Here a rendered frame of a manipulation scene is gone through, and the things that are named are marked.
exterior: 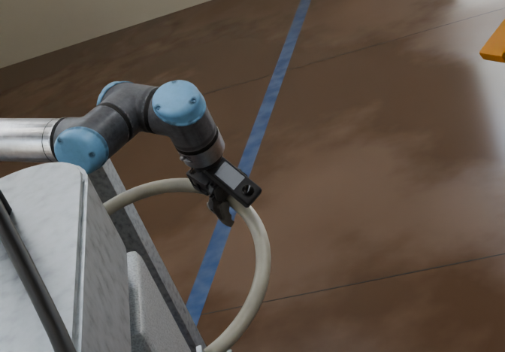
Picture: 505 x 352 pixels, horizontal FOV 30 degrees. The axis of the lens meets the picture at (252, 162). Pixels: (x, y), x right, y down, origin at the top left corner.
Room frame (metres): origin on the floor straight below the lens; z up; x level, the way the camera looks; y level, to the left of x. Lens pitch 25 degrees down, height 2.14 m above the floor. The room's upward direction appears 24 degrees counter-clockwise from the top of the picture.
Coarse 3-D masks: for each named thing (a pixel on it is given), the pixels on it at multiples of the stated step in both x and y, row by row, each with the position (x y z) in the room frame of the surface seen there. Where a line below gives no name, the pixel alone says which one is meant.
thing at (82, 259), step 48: (48, 192) 1.02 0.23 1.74; (96, 192) 1.05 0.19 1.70; (0, 240) 0.94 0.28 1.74; (48, 240) 0.89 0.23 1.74; (96, 240) 0.91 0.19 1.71; (0, 288) 0.83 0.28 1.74; (48, 288) 0.79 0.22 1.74; (96, 288) 0.81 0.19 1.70; (0, 336) 0.74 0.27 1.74; (96, 336) 0.73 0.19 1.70
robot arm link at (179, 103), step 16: (176, 80) 1.69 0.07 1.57; (160, 96) 1.66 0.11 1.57; (176, 96) 1.65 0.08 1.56; (192, 96) 1.64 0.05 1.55; (160, 112) 1.63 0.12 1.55; (176, 112) 1.62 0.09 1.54; (192, 112) 1.62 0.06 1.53; (208, 112) 1.66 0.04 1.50; (160, 128) 1.66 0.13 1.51; (176, 128) 1.63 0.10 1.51; (192, 128) 1.63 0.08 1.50; (208, 128) 1.65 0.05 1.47; (176, 144) 1.67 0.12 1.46; (192, 144) 1.65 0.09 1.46; (208, 144) 1.66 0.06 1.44
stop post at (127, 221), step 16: (96, 176) 2.98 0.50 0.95; (112, 176) 3.00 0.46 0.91; (112, 192) 2.97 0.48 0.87; (128, 208) 2.99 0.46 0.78; (128, 224) 2.97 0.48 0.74; (128, 240) 2.98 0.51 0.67; (144, 240) 2.99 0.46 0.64; (144, 256) 2.98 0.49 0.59; (160, 256) 3.04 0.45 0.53; (160, 272) 2.99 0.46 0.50; (160, 288) 2.98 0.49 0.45; (176, 288) 3.04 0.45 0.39; (176, 304) 2.98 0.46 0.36; (176, 320) 2.98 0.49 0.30; (192, 320) 3.04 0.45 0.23; (192, 336) 2.98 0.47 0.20
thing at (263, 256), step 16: (128, 192) 1.87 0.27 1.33; (144, 192) 1.85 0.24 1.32; (160, 192) 1.85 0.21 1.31; (192, 192) 1.82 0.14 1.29; (112, 208) 1.85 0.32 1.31; (240, 208) 1.71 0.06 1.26; (256, 224) 1.66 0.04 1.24; (256, 240) 1.62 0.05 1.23; (256, 256) 1.59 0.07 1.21; (256, 272) 1.56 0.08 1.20; (256, 288) 1.53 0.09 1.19; (256, 304) 1.50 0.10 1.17; (240, 320) 1.48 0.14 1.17; (224, 336) 1.46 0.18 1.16; (240, 336) 1.47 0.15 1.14
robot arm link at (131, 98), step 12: (108, 84) 1.77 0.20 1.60; (120, 84) 1.76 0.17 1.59; (132, 84) 1.75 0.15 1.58; (108, 96) 1.73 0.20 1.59; (120, 96) 1.71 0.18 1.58; (132, 96) 1.71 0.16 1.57; (144, 96) 1.70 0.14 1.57; (120, 108) 1.67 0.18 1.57; (132, 108) 1.69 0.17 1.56; (144, 108) 1.68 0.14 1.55; (132, 120) 1.67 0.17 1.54; (144, 120) 1.68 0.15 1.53; (132, 132) 1.67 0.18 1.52
